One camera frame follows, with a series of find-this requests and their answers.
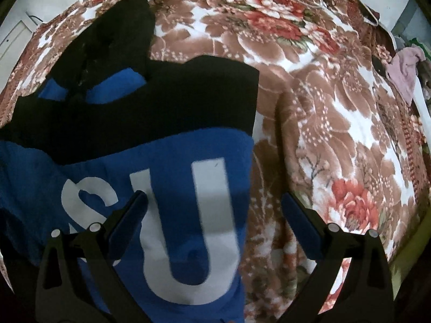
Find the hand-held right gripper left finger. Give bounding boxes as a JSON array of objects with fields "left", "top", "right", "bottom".
[{"left": 34, "top": 190, "right": 153, "bottom": 323}]

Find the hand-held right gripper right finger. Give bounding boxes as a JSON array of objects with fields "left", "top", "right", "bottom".
[{"left": 277, "top": 192, "right": 394, "bottom": 323}]

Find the blue and black shirt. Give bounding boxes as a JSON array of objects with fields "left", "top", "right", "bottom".
[{"left": 0, "top": 0, "right": 260, "bottom": 323}]

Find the floral blanket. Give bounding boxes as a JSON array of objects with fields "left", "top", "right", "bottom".
[{"left": 0, "top": 0, "right": 431, "bottom": 323}]

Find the black small device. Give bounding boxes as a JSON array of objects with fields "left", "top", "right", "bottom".
[{"left": 371, "top": 57, "right": 388, "bottom": 77}]

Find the pink cloth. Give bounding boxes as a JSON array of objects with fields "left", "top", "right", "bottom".
[{"left": 387, "top": 46, "right": 426, "bottom": 106}]

